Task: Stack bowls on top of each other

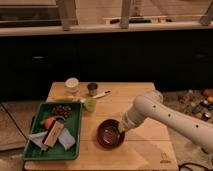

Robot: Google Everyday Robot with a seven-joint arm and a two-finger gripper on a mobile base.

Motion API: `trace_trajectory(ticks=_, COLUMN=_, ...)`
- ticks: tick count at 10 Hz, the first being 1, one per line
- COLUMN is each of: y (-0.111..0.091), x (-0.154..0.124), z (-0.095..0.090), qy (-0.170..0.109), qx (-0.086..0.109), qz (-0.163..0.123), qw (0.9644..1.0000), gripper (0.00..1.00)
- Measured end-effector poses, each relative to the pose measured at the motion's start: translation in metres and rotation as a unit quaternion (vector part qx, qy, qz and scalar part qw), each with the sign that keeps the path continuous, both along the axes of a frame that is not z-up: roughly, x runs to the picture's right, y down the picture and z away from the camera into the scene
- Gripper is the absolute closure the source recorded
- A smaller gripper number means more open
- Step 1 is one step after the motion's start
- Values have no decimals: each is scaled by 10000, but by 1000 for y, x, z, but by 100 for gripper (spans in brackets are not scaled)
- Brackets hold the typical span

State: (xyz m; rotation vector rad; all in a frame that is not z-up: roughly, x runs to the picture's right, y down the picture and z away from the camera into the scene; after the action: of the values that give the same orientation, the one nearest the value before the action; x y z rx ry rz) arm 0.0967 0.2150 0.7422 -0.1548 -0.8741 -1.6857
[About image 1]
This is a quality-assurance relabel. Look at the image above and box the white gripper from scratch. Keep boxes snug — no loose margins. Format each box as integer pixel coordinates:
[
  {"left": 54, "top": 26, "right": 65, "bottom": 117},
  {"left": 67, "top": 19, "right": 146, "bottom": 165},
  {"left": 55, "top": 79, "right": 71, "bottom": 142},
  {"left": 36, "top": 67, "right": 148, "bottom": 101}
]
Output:
[{"left": 118, "top": 114, "right": 135, "bottom": 133}]

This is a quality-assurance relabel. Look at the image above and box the dark brown bowl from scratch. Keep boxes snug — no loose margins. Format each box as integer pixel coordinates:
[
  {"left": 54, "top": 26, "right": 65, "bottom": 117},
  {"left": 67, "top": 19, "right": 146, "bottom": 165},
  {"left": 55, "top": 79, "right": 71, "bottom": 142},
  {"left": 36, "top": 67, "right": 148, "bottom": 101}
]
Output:
[{"left": 96, "top": 119, "right": 125, "bottom": 149}]

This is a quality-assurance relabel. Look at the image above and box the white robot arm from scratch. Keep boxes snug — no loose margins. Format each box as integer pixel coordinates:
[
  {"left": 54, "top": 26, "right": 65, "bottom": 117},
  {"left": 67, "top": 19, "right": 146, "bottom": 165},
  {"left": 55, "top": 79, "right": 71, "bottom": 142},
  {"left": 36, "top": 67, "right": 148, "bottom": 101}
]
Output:
[{"left": 118, "top": 90, "right": 213, "bottom": 153}]

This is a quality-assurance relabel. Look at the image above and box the white marker pen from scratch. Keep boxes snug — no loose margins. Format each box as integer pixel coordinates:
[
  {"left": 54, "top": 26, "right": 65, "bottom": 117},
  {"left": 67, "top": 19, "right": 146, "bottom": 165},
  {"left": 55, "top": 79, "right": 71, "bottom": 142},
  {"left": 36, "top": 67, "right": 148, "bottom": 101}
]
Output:
[{"left": 93, "top": 90, "right": 111, "bottom": 99}]

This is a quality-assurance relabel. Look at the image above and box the green cup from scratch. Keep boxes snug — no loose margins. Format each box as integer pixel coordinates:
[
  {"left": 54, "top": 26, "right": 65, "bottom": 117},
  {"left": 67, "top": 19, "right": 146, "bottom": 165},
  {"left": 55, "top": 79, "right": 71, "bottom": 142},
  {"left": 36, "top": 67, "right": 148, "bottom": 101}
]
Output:
[{"left": 84, "top": 97, "right": 96, "bottom": 112}]

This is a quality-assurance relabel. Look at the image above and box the dark metal cup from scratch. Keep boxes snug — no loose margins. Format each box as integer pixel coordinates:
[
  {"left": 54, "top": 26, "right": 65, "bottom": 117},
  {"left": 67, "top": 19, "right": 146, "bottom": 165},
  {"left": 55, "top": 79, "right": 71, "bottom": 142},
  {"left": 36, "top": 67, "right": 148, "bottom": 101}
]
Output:
[{"left": 87, "top": 82, "right": 98, "bottom": 96}]

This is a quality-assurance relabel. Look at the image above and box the bunch of dark grapes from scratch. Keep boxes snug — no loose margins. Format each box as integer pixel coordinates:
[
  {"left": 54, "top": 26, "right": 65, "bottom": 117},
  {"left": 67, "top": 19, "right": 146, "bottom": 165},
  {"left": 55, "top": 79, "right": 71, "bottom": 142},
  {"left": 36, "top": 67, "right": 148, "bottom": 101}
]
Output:
[{"left": 51, "top": 105, "right": 71, "bottom": 118}]

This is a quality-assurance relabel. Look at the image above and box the white cup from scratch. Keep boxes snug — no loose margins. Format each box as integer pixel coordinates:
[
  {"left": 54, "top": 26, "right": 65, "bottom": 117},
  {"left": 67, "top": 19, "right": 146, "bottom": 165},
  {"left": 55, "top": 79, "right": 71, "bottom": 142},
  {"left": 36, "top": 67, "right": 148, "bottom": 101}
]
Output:
[{"left": 65, "top": 78, "right": 79, "bottom": 93}]

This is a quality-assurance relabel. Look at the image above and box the wooden block eraser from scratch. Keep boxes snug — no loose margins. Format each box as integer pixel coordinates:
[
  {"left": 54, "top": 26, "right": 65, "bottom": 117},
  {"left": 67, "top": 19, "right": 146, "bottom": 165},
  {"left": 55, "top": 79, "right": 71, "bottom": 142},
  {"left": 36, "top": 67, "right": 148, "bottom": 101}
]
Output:
[{"left": 42, "top": 120, "right": 64, "bottom": 147}]

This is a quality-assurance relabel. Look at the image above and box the orange fruit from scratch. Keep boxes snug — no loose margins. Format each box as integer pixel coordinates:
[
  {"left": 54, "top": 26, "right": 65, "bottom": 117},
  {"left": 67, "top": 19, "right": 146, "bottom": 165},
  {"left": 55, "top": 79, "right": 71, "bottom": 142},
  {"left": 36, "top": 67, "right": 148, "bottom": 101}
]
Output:
[{"left": 44, "top": 117, "right": 55, "bottom": 129}]

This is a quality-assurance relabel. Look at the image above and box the grey cloth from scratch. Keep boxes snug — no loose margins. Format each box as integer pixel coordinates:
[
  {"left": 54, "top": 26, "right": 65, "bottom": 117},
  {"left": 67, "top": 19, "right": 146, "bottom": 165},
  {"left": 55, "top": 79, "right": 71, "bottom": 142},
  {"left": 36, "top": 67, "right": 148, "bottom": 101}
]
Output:
[{"left": 28, "top": 131, "right": 48, "bottom": 151}]

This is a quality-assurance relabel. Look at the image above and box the green plastic tray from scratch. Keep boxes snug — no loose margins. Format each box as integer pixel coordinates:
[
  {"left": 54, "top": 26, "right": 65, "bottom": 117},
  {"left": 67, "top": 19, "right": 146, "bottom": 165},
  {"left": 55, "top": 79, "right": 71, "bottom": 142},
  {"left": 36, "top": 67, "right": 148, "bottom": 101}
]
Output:
[{"left": 23, "top": 102, "right": 82, "bottom": 161}]

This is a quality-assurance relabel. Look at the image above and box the black cable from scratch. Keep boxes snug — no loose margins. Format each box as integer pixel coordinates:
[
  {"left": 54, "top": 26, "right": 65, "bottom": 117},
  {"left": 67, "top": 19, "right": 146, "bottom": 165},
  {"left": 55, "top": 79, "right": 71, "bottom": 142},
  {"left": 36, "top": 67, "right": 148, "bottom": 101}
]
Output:
[{"left": 178, "top": 162, "right": 213, "bottom": 171}]

